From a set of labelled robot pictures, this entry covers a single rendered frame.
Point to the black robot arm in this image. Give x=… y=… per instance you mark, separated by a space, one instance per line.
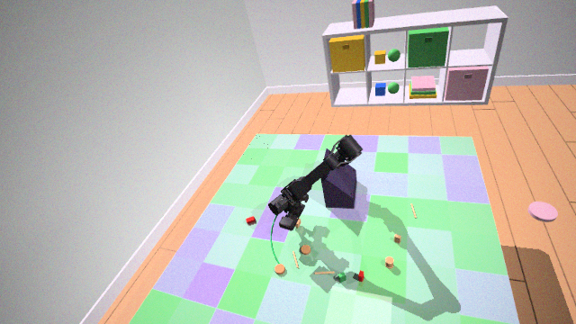
x=348 y=150

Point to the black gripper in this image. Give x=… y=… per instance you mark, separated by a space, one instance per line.
x=290 y=220

